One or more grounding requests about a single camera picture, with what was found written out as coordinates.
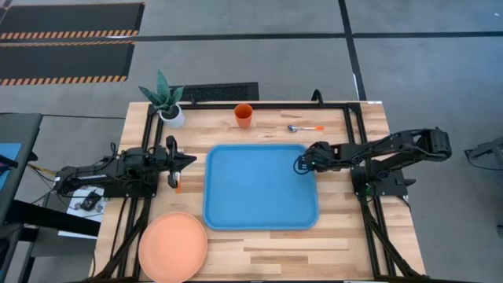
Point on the orange plastic cup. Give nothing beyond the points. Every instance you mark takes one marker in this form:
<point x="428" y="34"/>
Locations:
<point x="243" y="116"/>

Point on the black hazard-striped floor mat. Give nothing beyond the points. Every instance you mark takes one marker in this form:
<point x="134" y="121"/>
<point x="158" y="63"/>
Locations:
<point x="70" y="17"/>
<point x="63" y="61"/>

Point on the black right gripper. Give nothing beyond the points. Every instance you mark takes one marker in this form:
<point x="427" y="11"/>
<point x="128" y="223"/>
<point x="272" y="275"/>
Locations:
<point x="314" y="155"/>

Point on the small black gadget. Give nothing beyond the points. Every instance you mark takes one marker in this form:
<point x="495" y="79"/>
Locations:
<point x="89" y="201"/>

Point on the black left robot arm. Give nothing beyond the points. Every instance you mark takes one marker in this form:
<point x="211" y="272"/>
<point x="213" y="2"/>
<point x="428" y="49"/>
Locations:
<point x="102" y="175"/>

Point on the black perforated floor grille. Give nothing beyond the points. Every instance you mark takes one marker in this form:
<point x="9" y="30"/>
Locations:
<point x="220" y="92"/>

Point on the orange round plate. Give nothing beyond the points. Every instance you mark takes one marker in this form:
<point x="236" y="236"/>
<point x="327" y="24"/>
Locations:
<point x="173" y="247"/>

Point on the green spiky plant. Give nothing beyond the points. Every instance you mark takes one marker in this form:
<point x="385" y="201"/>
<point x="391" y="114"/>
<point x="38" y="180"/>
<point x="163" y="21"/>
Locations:
<point x="163" y="94"/>

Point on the black metal table frame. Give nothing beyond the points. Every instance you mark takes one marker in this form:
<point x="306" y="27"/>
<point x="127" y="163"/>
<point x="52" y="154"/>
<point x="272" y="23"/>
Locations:
<point x="275" y="106"/>

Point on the white paper sheet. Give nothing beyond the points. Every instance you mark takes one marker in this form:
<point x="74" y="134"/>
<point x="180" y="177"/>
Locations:
<point x="74" y="204"/>

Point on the blue plastic tray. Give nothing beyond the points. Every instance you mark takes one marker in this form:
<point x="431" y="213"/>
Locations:
<point x="259" y="188"/>

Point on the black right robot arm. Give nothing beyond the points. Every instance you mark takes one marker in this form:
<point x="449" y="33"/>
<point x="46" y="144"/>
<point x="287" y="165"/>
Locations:
<point x="397" y="147"/>

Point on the white plant pot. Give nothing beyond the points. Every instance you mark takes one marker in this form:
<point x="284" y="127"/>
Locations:
<point x="175" y="120"/>

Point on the grey side table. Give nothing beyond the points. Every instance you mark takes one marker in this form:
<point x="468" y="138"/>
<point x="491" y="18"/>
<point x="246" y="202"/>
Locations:
<point x="15" y="157"/>

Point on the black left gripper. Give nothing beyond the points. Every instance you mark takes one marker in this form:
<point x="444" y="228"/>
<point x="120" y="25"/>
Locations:
<point x="172" y="143"/>

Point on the grey stand leg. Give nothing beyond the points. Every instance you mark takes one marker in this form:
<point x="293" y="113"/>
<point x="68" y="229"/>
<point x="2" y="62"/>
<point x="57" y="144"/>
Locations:
<point x="487" y="151"/>

